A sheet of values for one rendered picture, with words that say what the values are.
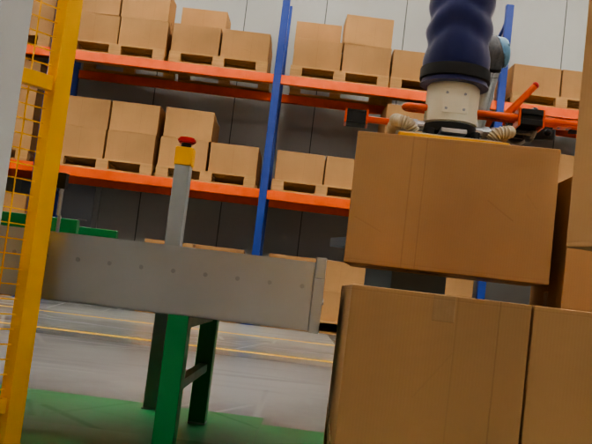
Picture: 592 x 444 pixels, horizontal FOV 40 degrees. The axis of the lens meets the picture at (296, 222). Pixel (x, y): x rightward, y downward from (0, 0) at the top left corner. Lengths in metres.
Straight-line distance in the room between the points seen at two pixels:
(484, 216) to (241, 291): 0.75
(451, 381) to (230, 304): 0.72
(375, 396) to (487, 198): 0.87
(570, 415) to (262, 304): 0.86
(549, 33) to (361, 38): 3.04
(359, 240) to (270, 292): 0.35
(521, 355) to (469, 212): 0.71
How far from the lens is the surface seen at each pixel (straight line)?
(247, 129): 11.23
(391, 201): 2.46
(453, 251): 2.45
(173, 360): 2.30
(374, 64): 10.14
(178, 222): 3.14
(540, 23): 12.11
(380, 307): 1.82
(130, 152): 10.03
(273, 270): 2.26
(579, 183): 1.16
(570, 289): 2.52
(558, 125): 2.74
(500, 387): 1.86
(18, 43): 1.80
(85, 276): 2.35
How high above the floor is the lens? 0.53
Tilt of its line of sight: 4 degrees up
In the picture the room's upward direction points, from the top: 7 degrees clockwise
